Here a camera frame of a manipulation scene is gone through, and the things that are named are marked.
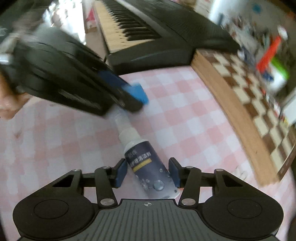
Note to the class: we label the red tassel ornament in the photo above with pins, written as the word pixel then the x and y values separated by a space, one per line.
pixel 271 51

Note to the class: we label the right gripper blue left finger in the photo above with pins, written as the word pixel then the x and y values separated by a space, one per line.
pixel 106 179

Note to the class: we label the white tub green lid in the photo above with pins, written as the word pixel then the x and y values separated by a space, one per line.
pixel 277 76

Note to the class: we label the dark blue spray bottle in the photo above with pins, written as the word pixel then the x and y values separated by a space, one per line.
pixel 145 163

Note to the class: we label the pink checkered tablecloth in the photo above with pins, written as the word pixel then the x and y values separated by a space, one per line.
pixel 141 199

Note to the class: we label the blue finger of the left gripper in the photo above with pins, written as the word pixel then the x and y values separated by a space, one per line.
pixel 134 94
pixel 112 79

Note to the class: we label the black electronic keyboard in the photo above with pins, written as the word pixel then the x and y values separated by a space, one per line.
pixel 145 35

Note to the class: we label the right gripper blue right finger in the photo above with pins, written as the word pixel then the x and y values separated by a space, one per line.
pixel 187 178

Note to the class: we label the wooden chess board box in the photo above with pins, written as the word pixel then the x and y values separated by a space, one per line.
pixel 267 140

